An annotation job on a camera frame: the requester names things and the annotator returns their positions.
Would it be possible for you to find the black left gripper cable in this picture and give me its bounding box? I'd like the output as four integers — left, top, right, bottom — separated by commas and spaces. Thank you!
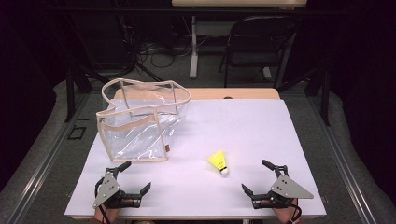
93, 176, 112, 224

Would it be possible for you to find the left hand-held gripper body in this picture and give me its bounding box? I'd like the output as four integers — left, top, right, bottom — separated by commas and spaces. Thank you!
92, 168, 143, 209

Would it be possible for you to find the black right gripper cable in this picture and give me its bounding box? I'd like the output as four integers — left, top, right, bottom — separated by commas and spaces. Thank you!
274, 195, 303, 224

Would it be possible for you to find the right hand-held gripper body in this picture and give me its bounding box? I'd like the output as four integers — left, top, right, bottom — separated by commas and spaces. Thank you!
252, 164, 315, 210

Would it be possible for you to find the black metal stand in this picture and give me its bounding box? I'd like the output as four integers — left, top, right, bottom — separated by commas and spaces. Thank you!
276, 60, 332, 127
64, 63, 94, 123

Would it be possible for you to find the clear bag with beige trim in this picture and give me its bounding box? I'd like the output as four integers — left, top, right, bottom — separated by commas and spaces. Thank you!
95, 77, 191, 163

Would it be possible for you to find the person's left hand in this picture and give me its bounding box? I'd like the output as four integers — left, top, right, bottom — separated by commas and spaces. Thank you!
94, 199, 121, 224

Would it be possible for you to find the wooden table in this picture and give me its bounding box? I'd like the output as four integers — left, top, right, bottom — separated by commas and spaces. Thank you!
64, 88, 327, 220

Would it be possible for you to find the white desk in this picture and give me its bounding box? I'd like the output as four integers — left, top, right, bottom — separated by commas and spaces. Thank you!
171, 0, 307, 80

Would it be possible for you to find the black floor socket frame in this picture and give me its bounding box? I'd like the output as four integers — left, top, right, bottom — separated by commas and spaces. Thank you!
67, 125, 88, 141

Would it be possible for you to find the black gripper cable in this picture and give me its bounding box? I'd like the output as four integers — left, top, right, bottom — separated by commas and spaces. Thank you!
274, 195, 303, 224
93, 176, 112, 224

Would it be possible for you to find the black folding chair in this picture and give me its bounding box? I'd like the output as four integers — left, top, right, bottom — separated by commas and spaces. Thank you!
219, 15, 298, 90

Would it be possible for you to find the yellow shuttlecock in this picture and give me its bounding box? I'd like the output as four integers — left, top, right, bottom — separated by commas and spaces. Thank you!
207, 149, 230, 176

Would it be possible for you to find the bundle of floor cables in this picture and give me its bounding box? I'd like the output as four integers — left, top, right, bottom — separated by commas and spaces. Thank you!
136, 36, 194, 69

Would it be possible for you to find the person's right hand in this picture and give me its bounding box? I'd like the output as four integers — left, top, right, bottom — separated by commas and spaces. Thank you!
270, 199, 303, 224

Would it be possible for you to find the white board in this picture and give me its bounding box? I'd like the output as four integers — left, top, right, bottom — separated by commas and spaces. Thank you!
64, 98, 327, 218

